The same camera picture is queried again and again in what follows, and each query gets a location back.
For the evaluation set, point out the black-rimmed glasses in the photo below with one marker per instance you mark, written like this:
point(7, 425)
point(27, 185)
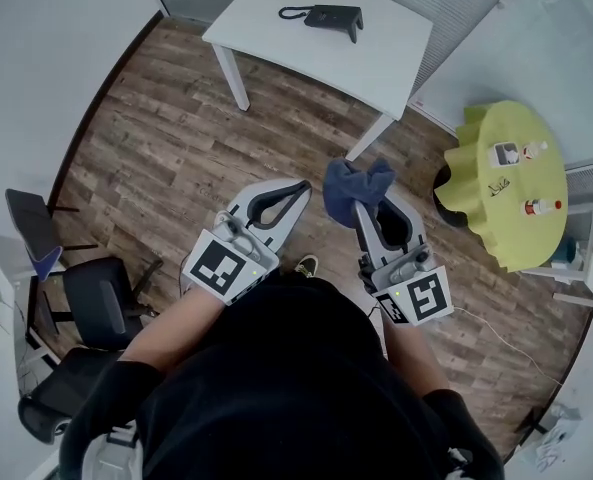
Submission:
point(498, 188)

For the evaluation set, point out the black office chair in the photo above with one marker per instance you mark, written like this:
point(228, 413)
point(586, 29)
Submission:
point(96, 298)

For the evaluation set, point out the person's black shirt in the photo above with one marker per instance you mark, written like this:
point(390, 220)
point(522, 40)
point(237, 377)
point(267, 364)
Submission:
point(276, 368)

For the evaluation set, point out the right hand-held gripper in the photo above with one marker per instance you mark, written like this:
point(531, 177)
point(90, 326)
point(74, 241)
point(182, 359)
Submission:
point(426, 293)

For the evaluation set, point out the white square table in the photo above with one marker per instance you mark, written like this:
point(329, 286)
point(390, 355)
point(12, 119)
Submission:
point(286, 48)

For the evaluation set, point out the small white box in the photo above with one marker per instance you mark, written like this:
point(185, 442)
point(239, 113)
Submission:
point(503, 154)

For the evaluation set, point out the person's left forearm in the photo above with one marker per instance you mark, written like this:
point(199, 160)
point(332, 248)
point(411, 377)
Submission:
point(176, 328)

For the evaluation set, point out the crumpled white plastic bag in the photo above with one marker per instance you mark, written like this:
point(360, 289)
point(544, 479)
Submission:
point(556, 438)

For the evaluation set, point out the person's right forearm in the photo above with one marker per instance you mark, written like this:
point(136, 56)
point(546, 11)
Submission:
point(411, 353)

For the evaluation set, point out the person's black shoe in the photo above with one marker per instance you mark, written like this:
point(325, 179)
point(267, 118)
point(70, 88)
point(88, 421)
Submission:
point(307, 265)

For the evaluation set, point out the dark chair blue seat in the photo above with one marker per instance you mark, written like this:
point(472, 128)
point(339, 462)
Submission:
point(31, 223)

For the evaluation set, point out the dark blue cloth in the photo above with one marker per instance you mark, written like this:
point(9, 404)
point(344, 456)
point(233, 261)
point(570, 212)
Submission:
point(343, 188)

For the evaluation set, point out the round table yellow-green tablecloth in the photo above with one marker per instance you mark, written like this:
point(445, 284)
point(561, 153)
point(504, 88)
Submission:
point(526, 238)

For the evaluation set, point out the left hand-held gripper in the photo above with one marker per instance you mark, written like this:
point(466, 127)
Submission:
point(216, 268)

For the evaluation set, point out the small white red-label bottle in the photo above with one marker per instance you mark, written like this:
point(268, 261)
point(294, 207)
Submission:
point(532, 151)

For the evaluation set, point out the black desk telephone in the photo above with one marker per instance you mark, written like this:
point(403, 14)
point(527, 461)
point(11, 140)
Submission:
point(333, 16)

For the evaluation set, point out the clear bottle red cap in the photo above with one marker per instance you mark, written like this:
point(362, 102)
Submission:
point(538, 207)

